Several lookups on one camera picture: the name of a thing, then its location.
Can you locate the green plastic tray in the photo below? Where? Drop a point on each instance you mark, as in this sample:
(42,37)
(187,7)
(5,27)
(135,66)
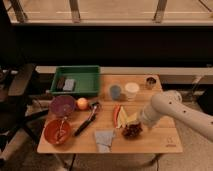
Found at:
(86,77)

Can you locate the red pepper strip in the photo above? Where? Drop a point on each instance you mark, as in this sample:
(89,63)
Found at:
(115,115)

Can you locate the black office chair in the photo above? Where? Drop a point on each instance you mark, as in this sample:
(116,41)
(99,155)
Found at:
(14,100)

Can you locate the dark block in tray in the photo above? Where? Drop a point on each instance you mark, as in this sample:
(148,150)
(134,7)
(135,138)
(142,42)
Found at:
(60,83)

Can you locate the black handled peeler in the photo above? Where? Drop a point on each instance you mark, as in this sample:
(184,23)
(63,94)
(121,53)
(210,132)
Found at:
(94,107)

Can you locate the white cup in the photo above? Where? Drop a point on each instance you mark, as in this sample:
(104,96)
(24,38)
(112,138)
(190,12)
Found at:
(131,90)

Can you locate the grey folded cloth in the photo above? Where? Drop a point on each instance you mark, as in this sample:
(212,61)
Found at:
(104,140)

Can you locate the orange bowl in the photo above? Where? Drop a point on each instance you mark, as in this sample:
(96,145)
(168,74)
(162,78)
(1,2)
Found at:
(51,132)

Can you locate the dark red grape bunch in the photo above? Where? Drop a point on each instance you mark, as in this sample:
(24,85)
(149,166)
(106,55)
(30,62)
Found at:
(132,131)

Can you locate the spoon in orange bowl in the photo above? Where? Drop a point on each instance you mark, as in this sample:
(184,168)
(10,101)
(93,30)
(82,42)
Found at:
(60,130)

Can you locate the grey sponge block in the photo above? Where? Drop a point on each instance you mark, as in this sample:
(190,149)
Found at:
(69,85)

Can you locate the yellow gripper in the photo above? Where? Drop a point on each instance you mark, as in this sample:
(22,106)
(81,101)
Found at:
(132,119)

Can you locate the small dark metal cup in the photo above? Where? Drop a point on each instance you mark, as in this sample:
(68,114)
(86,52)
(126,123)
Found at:
(150,82)

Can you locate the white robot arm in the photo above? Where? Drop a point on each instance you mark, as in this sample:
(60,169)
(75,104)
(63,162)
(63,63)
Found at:
(169,103)

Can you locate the orange fruit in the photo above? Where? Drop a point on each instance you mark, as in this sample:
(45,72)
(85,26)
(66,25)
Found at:
(82,103)

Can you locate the yellow food strips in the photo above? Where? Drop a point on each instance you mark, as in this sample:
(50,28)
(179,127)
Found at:
(122,118)

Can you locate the blue cup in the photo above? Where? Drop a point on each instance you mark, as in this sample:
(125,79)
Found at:
(115,92)

